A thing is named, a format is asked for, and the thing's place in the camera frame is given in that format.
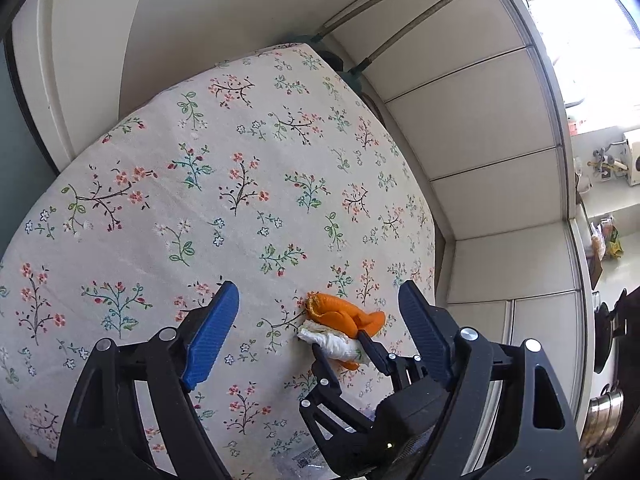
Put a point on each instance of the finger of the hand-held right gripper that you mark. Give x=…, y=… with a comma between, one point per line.
x=325, y=367
x=382, y=355

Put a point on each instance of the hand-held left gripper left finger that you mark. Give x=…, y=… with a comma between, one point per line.
x=212, y=335

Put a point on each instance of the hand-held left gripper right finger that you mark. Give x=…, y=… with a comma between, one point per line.
x=425, y=332

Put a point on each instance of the white tissue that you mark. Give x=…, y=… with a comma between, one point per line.
x=337, y=344

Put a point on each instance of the orange peel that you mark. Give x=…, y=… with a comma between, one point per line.
x=340, y=312

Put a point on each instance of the clear plastic packet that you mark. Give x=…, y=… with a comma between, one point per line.
x=300, y=462

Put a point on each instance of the floral tablecloth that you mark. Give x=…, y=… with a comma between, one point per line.
x=200, y=185

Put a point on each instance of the black pan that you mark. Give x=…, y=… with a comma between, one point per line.
x=602, y=332

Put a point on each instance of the stainless steel pot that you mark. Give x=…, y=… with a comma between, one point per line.
x=606, y=412

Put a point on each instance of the yellow green packet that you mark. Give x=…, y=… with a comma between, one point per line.
x=611, y=245

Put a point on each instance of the glass sliding door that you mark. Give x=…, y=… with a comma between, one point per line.
x=20, y=160

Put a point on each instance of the white appliance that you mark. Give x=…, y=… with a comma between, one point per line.
x=633, y=156

